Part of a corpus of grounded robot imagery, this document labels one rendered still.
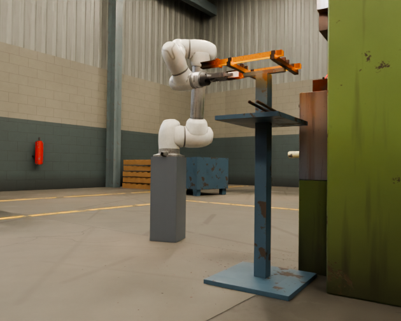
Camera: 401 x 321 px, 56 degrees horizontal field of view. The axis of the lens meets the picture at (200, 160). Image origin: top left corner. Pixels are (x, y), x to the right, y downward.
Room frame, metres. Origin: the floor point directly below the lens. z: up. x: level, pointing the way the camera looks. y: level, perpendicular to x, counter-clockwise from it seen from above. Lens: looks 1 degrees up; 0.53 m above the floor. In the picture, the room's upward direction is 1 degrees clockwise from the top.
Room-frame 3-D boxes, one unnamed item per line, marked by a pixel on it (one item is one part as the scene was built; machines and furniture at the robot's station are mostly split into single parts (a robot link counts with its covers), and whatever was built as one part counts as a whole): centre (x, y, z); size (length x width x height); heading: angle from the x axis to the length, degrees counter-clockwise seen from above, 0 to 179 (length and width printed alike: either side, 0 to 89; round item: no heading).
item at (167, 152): (2.73, 0.24, 0.63); 0.22 x 0.18 x 0.06; 162
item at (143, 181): (9.33, 1.21, 0.35); 1.26 x 0.88 x 0.70; 52
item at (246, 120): (1.78, -0.30, 0.75); 0.40 x 0.30 x 0.02; 147
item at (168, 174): (2.75, 0.23, 0.30); 0.20 x 0.20 x 0.60; 72
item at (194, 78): (2.12, 0.02, 1.02); 0.09 x 0.06 x 0.09; 148
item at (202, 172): (7.62, 0.15, 0.36); 1.21 x 0.81 x 0.72; 40
